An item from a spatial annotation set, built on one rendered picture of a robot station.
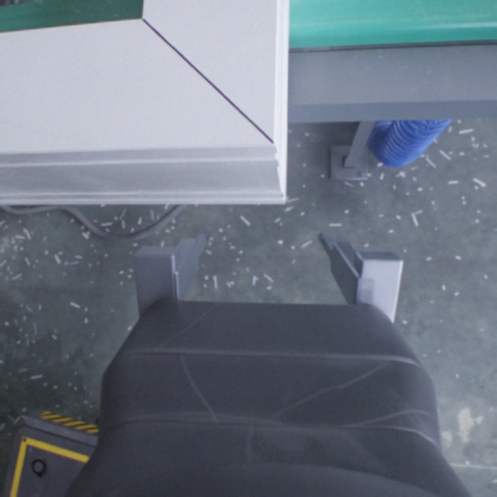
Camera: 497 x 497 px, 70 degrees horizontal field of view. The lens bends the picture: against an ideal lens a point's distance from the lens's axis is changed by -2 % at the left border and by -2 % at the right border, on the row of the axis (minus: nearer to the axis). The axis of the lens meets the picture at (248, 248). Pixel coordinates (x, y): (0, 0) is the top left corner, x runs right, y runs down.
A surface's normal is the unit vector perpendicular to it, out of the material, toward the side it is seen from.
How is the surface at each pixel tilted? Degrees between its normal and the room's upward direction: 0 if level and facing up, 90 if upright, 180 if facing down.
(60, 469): 0
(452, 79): 0
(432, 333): 0
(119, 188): 90
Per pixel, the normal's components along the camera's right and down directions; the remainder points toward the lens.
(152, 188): -0.04, 0.99
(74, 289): -0.14, -0.11
